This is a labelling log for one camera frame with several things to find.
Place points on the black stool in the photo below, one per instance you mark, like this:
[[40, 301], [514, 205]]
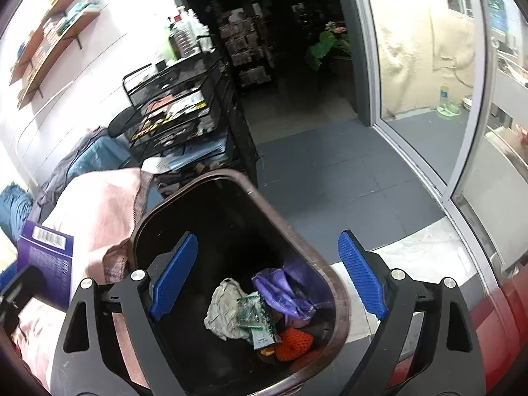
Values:
[[121, 126]]

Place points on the dark display rack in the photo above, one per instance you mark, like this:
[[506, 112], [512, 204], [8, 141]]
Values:
[[243, 45]]

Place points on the blue skirted massage bed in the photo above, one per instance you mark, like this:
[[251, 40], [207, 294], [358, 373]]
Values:
[[103, 152]]

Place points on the blue sign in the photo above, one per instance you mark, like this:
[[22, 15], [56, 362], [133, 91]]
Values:
[[496, 12]]

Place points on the white pump bottle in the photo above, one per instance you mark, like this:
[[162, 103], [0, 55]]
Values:
[[181, 10]]

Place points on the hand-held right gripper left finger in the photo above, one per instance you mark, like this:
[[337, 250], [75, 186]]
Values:
[[171, 280]]

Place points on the clear plastic bottle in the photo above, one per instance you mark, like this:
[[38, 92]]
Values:
[[444, 97]]

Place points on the dark brown trash bin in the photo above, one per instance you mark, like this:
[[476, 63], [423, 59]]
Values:
[[231, 231]]

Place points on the purple box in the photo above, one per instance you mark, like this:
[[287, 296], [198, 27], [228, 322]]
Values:
[[45, 264]]

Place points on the wooden wall shelf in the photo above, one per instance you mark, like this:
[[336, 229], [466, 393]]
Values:
[[62, 45], [53, 16]]

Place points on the potted plant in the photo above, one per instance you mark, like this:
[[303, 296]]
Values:
[[326, 45]]

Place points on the red glossy object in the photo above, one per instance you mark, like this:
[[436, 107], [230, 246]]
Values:
[[486, 338]]

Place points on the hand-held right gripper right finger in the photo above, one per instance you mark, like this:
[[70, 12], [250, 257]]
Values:
[[363, 276]]

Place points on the pink spotted blanket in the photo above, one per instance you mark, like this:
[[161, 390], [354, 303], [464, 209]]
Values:
[[90, 210]]

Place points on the foam fruit net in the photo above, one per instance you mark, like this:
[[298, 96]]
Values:
[[295, 344]]

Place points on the white paper sheet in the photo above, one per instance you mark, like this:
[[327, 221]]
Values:
[[159, 165]]

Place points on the green bowl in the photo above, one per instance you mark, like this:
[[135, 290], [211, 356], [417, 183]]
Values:
[[448, 110]]

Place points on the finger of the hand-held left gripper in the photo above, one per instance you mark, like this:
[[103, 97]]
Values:
[[20, 286]]

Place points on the white bowl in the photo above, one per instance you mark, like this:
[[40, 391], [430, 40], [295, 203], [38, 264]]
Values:
[[467, 104]]

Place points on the orange peel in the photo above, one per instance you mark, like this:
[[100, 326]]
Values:
[[267, 352]]

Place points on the blue blanket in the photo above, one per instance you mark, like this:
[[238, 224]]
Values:
[[14, 214]]

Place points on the purple plastic bag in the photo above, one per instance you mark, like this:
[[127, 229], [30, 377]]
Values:
[[284, 293]]

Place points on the green patterned box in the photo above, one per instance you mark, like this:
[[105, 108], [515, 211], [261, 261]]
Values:
[[258, 317]]

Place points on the beige paper bag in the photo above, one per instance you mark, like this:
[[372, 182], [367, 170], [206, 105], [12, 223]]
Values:
[[225, 309]]

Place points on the clear bottle with red cap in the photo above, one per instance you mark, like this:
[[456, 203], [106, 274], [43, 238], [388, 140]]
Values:
[[182, 35]]

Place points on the glass sliding door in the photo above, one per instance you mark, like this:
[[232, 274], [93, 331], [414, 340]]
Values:
[[371, 70]]

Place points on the grey blanket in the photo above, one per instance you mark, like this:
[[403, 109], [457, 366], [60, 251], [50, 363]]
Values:
[[62, 169]]

